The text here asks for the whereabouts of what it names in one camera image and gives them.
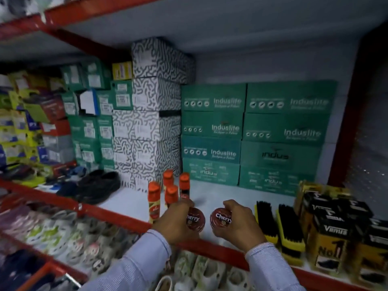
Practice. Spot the stack of yellow black boxes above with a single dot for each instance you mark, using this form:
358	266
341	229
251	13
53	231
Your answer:
336	236

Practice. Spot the stack of large green shoeboxes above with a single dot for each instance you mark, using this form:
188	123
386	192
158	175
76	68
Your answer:
257	136

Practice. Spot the round red shoe polish tin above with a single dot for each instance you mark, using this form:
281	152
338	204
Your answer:
220	220
196	219

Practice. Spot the orange capped polish bottle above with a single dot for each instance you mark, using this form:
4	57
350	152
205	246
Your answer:
168	178
184	186
171	195
154	203

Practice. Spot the person's left thumb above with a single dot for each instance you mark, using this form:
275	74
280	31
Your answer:
185	204

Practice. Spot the red metal shelf rack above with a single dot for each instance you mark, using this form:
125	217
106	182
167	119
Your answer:
115	214

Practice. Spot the black bristle yellow shoe brush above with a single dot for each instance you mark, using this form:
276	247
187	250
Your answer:
290	230
266	219

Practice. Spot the person's right thumb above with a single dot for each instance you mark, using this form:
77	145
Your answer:
232	206

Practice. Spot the stack of black white patterned shoeboxes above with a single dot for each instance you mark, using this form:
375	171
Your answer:
151	118

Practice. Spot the stack of colourful mixed shoeboxes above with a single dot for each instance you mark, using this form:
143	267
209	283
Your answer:
30	118

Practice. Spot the stack of small green shoeboxes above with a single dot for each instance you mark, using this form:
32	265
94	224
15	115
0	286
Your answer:
91	118

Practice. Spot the blue and white shoebox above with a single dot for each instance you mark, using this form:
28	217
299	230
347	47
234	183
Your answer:
89	102

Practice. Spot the person's left forearm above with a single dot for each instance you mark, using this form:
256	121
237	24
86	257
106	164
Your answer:
136	263

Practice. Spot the pile of white patterned sandals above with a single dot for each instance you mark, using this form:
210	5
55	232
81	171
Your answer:
91	239

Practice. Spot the person's right forearm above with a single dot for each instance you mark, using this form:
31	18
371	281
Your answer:
269	269

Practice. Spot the small yellow box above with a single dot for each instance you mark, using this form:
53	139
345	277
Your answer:
122	70

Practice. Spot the blue shoes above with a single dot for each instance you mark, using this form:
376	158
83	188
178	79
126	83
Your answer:
71	173

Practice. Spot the person's right hand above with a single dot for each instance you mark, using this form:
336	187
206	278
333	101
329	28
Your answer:
242	228

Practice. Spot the pair of black shoes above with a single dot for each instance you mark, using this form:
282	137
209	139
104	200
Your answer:
97	185

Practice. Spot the person's left hand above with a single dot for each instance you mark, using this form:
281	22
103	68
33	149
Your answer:
171	221

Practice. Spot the pile of dark footwear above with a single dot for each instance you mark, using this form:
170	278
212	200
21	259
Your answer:
21	269

